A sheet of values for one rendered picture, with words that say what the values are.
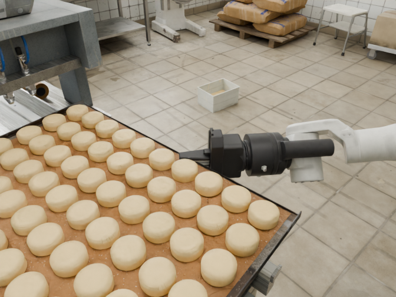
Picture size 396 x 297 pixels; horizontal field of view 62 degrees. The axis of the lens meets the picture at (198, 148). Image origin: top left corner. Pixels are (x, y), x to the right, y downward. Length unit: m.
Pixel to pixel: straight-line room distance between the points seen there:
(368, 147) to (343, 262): 1.21
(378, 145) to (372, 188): 1.62
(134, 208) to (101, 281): 0.13
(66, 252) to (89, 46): 0.66
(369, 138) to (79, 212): 0.53
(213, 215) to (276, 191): 1.56
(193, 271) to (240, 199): 0.14
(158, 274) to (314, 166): 0.38
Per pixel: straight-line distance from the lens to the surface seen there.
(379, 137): 0.70
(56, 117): 0.82
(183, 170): 0.61
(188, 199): 0.55
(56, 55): 1.08
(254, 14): 4.31
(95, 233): 0.53
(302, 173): 0.68
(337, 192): 2.19
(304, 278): 1.73
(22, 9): 1.01
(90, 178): 0.62
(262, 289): 0.65
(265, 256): 0.52
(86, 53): 1.03
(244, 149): 0.65
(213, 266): 0.47
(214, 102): 2.73
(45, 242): 0.54
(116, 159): 0.65
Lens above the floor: 1.41
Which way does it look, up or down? 37 degrees down
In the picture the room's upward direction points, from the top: straight up
